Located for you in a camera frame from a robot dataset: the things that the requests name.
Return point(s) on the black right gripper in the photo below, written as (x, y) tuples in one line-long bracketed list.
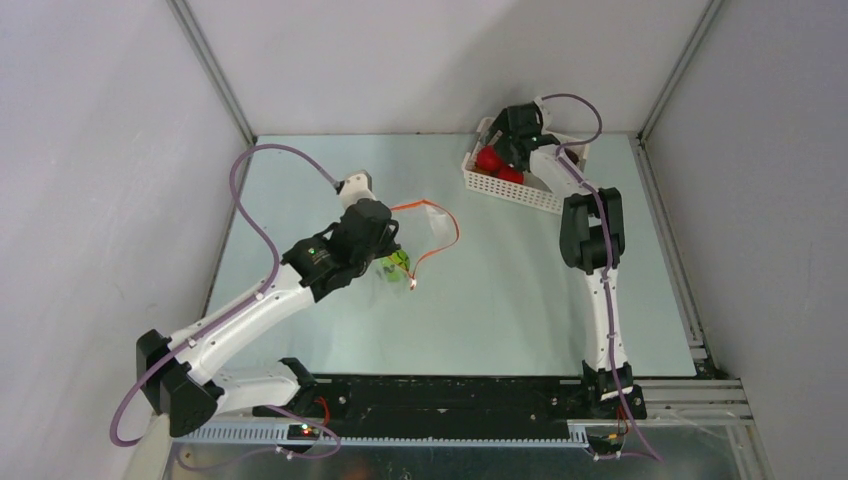
[(506, 142)]

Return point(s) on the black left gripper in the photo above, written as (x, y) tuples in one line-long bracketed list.
[(388, 245)]

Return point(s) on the green toy watermelon ball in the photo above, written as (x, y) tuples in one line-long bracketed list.
[(395, 267)]

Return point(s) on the clear zip bag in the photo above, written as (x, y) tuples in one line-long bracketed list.
[(426, 229)]

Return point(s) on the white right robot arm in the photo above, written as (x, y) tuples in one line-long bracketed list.
[(591, 244)]

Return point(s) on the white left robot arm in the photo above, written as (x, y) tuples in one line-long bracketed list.
[(181, 375)]

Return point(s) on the red toy wax apple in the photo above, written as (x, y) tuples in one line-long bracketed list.
[(507, 173)]

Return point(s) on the dark purple toy plum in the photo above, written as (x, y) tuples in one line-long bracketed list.
[(572, 156)]

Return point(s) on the white perforated plastic basket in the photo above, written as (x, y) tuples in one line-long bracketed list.
[(544, 193)]

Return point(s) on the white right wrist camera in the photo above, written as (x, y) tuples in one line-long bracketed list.
[(545, 116)]

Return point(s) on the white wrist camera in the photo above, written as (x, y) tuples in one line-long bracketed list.
[(545, 116), (354, 188)]

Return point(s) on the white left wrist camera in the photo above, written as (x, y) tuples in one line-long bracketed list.
[(354, 188)]

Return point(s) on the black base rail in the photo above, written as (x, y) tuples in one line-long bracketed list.
[(456, 407)]

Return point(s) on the grey slotted cable duct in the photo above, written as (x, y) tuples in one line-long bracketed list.
[(292, 434)]

